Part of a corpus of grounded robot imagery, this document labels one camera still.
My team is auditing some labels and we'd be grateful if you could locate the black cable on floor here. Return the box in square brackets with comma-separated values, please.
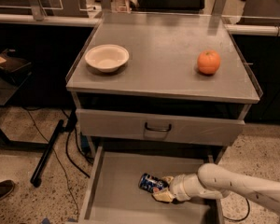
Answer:
[21, 106, 94, 217]

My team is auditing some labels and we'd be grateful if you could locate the black drawer handle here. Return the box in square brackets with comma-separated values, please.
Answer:
[144, 122, 172, 133]

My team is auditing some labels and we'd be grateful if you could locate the grey cabinet with counter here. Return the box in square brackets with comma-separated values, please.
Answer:
[66, 13, 261, 161]

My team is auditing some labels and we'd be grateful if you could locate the blue pepsi can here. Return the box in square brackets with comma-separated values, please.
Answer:
[138, 173, 168, 193]

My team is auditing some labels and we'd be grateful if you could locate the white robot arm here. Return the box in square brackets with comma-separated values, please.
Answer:
[152, 163, 280, 224]

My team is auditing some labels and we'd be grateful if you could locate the white bowl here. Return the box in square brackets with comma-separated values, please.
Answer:
[85, 44, 130, 73]

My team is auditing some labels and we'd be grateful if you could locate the dark shoe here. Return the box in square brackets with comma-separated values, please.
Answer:
[0, 180, 15, 200]

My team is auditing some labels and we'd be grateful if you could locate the closed grey top drawer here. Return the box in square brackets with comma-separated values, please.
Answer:
[77, 109, 245, 146]

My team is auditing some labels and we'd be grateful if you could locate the orange fruit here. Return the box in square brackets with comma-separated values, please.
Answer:
[197, 49, 221, 75]

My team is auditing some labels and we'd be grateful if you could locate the black cable right floor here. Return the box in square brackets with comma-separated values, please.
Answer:
[223, 197, 251, 223]

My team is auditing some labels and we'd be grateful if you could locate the open grey middle drawer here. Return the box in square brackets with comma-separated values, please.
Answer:
[67, 147, 224, 224]

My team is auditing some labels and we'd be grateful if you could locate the black box on shelf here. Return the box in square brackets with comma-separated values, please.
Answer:
[0, 49, 33, 85]

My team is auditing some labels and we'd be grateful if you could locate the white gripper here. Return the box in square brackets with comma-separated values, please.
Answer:
[152, 174, 205, 203]

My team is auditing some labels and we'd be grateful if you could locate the black stand leg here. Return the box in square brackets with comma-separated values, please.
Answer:
[30, 110, 77, 188]

